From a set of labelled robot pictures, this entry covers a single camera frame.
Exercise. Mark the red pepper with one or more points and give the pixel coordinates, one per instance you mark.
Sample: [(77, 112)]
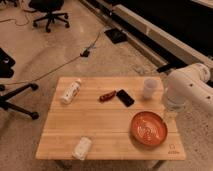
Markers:
[(107, 96)]

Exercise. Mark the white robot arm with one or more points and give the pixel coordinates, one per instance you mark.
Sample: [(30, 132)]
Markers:
[(189, 84)]

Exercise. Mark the orange ceramic bowl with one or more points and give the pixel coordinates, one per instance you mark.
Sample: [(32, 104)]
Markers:
[(148, 129)]

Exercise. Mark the black smartphone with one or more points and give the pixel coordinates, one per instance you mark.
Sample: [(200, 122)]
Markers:
[(125, 98)]

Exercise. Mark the white plastic bottle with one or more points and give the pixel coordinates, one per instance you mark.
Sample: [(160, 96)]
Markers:
[(71, 91)]

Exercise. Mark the wooden table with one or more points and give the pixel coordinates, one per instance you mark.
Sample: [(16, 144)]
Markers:
[(105, 123)]

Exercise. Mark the black floor plate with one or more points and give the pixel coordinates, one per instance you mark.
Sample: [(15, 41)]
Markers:
[(116, 36)]

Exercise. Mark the black office chair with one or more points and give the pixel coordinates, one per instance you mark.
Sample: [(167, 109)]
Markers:
[(51, 9)]

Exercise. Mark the black object at left edge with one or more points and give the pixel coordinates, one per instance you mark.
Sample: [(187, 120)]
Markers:
[(6, 64)]

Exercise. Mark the black chair base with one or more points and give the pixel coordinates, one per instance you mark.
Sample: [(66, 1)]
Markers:
[(10, 99)]

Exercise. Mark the white wall rail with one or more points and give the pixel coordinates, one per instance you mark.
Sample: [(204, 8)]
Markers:
[(178, 31)]

